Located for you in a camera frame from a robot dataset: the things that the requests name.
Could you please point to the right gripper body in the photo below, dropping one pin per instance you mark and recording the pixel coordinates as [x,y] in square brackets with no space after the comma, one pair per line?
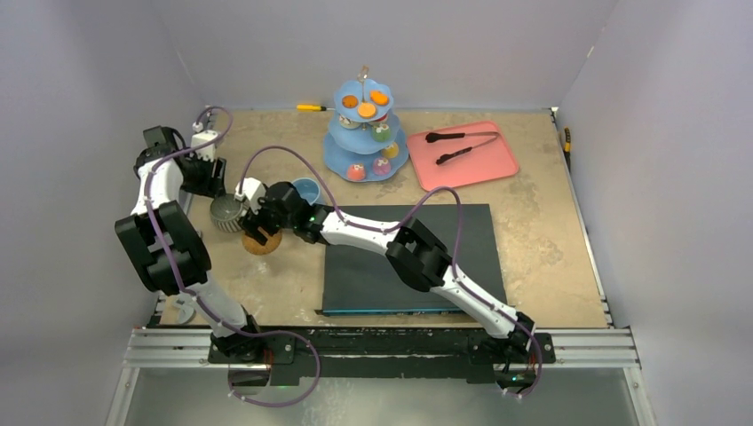
[259,223]

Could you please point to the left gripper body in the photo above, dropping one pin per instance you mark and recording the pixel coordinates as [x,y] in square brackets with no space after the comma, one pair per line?
[202,177]

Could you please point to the round woven coaster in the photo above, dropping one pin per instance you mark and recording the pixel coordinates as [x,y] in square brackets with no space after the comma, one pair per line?
[260,249]

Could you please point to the grey ribbed cup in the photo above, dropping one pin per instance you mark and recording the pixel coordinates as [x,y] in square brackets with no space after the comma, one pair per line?
[227,213]

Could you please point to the blue ceramic mug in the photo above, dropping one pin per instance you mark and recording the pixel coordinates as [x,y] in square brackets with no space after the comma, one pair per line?
[308,189]

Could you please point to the blue three-tier cake stand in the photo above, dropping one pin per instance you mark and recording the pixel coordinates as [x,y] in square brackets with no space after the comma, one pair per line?
[342,147]

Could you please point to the yellow small cake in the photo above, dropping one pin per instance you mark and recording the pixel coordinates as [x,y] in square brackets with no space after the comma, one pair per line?
[391,151]

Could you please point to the orange disc sweet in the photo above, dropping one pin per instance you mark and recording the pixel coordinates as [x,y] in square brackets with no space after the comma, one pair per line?
[350,101]

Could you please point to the orange round cookie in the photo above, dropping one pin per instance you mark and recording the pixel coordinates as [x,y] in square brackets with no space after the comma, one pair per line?
[366,110]

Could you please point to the orange flower cookie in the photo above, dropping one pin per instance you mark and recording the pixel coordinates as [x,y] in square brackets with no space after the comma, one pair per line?
[379,98]

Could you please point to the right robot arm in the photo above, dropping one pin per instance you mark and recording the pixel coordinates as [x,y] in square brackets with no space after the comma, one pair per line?
[418,257]

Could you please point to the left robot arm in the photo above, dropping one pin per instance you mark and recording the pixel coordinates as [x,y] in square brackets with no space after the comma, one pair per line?
[167,252]

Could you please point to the pink serving tray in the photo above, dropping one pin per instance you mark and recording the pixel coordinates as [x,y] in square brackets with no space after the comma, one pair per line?
[461,155]

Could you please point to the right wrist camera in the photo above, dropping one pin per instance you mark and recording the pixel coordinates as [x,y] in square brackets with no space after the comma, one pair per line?
[248,192]

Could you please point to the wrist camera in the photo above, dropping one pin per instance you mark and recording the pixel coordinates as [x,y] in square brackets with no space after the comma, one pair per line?
[248,192]
[204,142]

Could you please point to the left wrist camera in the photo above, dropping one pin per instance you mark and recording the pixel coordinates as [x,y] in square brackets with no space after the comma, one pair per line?
[204,142]

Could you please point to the yellow handled screwdriver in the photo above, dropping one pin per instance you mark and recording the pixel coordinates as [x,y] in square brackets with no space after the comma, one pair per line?
[311,108]
[567,140]

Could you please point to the adjustable wrench red handle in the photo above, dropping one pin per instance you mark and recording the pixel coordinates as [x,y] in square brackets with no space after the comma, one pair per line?
[185,310]

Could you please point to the aluminium frame rail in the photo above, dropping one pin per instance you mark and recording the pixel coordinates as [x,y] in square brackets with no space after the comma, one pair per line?
[385,352]

